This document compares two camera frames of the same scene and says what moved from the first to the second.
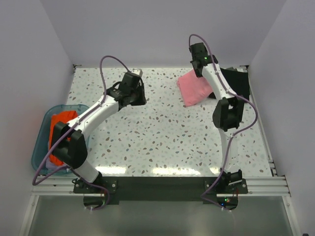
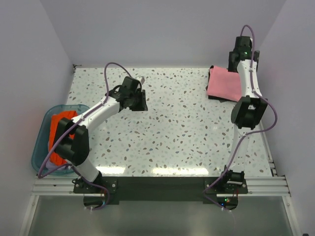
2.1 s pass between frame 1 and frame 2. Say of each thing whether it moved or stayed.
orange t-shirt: stayed
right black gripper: moved
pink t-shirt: moved
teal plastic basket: stayed
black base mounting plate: stayed
